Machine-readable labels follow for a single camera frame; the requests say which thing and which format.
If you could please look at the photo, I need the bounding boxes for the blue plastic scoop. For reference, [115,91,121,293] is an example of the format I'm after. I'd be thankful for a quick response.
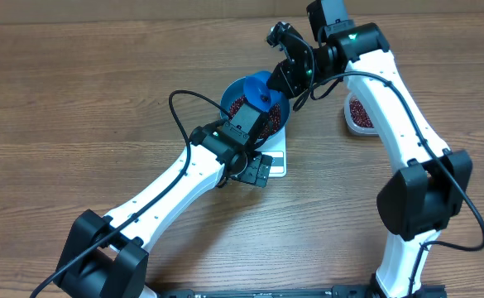
[242,70,271,112]

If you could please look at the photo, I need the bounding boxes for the red adzuki beans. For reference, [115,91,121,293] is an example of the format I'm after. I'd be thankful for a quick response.
[228,94,374,140]

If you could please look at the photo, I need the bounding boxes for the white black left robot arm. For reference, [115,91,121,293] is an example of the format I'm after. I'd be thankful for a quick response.
[52,103,272,297]

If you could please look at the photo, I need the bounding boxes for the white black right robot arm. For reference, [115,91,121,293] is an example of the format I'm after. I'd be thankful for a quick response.
[266,1,472,297]

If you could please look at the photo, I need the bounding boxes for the white digital kitchen scale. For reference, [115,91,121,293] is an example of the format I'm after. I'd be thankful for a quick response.
[259,127,287,178]

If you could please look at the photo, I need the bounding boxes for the teal plastic bowl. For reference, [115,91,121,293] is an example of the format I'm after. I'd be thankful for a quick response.
[220,76,291,132]

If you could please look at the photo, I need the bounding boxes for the clear plastic container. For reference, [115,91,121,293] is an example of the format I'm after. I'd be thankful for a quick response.
[344,93,378,137]

